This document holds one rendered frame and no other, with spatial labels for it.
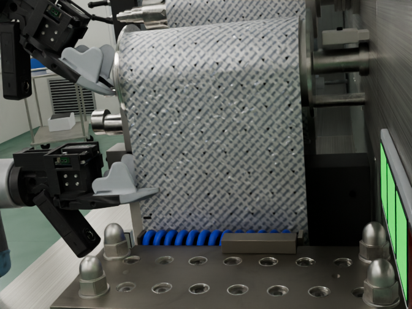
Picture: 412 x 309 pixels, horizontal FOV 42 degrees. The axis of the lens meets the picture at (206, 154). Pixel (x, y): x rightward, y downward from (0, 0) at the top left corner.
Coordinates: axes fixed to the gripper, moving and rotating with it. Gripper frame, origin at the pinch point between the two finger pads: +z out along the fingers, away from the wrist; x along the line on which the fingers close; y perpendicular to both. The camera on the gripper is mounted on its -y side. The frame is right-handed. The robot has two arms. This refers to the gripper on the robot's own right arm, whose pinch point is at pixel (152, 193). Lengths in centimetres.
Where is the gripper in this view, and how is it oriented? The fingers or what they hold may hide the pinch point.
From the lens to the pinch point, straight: 76.5
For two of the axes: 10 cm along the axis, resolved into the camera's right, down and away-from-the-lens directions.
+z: 9.7, -0.4, -2.4
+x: 2.2, -2.8, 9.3
